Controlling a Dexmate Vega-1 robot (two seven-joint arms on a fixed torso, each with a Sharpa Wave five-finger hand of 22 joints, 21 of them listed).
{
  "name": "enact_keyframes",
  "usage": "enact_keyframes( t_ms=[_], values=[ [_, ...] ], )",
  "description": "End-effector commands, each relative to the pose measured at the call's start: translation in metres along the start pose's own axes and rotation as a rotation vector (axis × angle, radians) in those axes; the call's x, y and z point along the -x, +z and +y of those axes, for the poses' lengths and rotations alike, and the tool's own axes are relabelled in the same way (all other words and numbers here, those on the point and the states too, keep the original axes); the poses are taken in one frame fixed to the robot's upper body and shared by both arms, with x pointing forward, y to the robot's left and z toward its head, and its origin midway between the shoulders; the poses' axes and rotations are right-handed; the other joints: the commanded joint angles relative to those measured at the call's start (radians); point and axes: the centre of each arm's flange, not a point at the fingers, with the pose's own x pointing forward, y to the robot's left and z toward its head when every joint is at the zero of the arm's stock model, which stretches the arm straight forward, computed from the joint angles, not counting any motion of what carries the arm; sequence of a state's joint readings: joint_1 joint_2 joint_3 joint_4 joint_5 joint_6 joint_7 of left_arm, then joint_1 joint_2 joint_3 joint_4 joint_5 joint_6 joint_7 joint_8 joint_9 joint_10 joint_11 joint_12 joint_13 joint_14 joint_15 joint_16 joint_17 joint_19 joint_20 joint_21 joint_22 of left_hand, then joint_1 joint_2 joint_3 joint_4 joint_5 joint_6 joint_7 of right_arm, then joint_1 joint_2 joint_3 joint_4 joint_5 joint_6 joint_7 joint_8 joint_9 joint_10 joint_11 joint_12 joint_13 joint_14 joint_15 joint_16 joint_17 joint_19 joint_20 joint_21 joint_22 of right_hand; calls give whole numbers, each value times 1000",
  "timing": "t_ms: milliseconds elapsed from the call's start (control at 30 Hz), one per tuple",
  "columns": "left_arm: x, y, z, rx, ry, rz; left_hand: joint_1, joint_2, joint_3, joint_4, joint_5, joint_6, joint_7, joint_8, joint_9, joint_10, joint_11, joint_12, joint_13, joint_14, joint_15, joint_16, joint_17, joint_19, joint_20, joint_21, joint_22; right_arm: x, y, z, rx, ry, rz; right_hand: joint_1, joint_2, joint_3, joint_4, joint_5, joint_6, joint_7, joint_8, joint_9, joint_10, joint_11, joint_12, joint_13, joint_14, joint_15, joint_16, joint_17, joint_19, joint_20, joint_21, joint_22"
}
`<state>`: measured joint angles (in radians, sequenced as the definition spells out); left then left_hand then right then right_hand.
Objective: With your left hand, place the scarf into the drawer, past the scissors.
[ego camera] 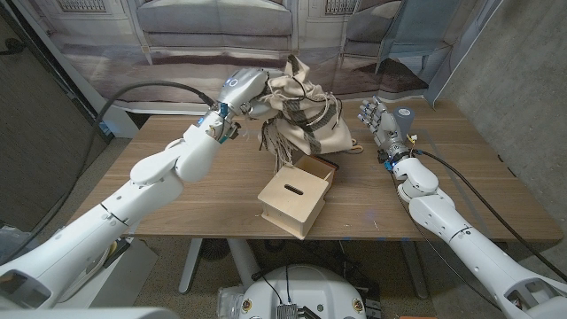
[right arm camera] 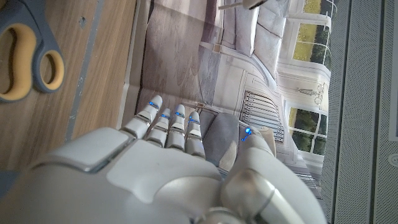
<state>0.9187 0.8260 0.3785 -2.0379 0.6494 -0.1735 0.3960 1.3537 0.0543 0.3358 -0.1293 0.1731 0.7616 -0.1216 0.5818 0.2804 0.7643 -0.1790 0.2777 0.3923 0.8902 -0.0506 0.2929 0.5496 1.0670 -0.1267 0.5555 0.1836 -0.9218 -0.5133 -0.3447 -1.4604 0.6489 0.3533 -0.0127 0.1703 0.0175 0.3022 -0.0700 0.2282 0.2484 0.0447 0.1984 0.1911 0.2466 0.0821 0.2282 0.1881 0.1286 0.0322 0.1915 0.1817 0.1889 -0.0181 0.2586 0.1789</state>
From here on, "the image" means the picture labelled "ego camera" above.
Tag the beige plaid fringed scarf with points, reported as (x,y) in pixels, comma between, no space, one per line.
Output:
(305,119)

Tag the grey table leg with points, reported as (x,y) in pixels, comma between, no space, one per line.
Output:
(414,270)

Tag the grey cylinder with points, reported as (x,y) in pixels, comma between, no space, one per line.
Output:
(405,119)

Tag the white table leg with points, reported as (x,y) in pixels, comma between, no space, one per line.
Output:
(243,263)
(190,266)

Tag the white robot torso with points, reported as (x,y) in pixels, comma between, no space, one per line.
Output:
(305,292)

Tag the grey and yellow scissors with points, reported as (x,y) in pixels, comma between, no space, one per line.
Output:
(357,150)

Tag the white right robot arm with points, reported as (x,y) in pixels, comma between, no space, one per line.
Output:
(465,239)

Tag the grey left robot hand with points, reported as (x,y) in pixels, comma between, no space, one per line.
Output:
(246,88)

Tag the wooden drawer with red edge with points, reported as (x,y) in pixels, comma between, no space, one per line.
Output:
(316,169)

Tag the printed room backdrop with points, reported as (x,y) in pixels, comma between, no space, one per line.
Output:
(199,44)

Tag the wooden box with slot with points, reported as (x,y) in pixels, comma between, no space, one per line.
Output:
(288,204)

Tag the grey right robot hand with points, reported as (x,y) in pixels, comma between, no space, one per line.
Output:
(387,126)

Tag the clear plastic bag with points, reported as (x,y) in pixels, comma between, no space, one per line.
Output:
(228,301)

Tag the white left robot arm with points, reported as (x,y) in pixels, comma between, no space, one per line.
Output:
(155,177)

